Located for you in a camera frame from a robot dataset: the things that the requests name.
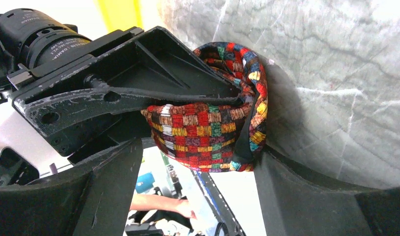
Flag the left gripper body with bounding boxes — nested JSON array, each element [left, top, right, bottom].
[[0, 8, 143, 93]]

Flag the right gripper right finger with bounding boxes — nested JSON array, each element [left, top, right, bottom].
[[254, 146, 400, 236]]

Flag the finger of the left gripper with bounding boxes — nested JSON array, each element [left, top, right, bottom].
[[48, 111, 151, 164], [12, 27, 240, 137]]

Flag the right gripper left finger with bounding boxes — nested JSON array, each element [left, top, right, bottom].
[[0, 139, 143, 236]]

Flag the multicolour patterned necktie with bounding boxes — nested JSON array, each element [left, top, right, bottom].
[[141, 42, 268, 173]]

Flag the person's hand in background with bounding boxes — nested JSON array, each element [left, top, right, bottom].
[[172, 199, 197, 220]]

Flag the yellow plastic tray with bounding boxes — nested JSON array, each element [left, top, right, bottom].
[[94, 0, 143, 32]]

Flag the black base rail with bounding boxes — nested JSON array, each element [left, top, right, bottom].
[[191, 171, 245, 236]]

